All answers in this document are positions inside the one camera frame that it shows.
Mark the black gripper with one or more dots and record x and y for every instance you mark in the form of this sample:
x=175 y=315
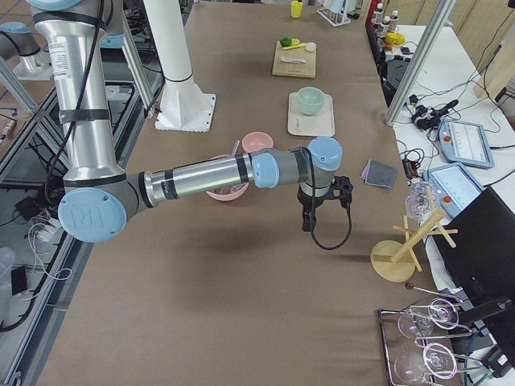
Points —
x=308 y=203

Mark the small pink bowl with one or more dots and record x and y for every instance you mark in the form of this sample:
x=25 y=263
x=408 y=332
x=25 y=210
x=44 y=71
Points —
x=255 y=141

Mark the white ceramic spoon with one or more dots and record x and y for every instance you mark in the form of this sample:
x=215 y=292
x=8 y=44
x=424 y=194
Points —
x=292 y=60

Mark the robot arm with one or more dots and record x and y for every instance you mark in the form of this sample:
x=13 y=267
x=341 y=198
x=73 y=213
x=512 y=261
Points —
x=17 y=40
x=100 y=197

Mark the large pink ice bowl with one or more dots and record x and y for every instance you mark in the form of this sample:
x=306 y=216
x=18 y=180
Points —
x=225 y=194

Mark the purple cloth under grey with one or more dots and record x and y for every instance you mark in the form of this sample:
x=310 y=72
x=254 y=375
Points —
x=364 y=172

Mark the grey folded cloth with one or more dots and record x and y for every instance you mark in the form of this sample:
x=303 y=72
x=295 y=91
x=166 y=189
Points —
x=381 y=175

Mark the wooden mug tree stand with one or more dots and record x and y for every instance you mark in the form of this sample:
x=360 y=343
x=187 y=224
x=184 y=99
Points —
x=397 y=262

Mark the white rabbit tray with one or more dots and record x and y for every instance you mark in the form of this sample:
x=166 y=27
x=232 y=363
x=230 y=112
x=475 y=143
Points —
x=321 y=124

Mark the metal ice scoop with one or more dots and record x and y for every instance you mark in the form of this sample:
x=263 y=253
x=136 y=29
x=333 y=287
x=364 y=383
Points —
x=235 y=148

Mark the clear plastic container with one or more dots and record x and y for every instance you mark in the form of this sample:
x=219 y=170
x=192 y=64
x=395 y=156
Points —
x=422 y=201

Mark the blue teach pendant near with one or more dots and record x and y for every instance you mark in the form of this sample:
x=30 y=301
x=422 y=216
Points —
x=456 y=187

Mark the blue teach pendant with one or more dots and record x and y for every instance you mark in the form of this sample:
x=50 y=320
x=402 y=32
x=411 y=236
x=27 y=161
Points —
x=465 y=142
x=456 y=187

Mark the wooden cutting board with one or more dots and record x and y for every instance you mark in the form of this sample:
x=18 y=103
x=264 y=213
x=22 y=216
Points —
x=307 y=70

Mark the upper wine glass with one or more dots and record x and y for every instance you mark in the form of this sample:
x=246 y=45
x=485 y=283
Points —
x=419 y=321

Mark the wine glass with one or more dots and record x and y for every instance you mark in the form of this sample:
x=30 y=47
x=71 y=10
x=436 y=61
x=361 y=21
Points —
x=419 y=321
x=434 y=362

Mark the blue teach pendant far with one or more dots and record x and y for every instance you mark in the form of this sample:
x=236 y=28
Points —
x=465 y=142

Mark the black monitor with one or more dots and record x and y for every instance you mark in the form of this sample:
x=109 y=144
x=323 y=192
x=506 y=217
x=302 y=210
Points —
x=482 y=262

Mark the white steamed bun toy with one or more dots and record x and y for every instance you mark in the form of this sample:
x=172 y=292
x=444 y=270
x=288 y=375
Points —
x=310 y=47

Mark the yellow plastic knife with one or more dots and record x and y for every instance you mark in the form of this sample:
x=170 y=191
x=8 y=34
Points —
x=291 y=47

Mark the lower wine glass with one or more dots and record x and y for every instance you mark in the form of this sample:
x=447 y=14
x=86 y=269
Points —
x=434 y=362

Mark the green lime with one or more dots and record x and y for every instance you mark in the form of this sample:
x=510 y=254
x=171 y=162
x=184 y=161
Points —
x=285 y=42

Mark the yellow cup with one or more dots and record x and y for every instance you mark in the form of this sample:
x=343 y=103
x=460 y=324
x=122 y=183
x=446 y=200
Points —
x=296 y=8

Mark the wire glass holder rack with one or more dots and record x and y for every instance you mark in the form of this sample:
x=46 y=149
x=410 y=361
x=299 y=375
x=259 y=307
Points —
x=416 y=347

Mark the aluminium frame post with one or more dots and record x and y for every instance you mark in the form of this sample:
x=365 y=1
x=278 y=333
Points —
x=425 y=44

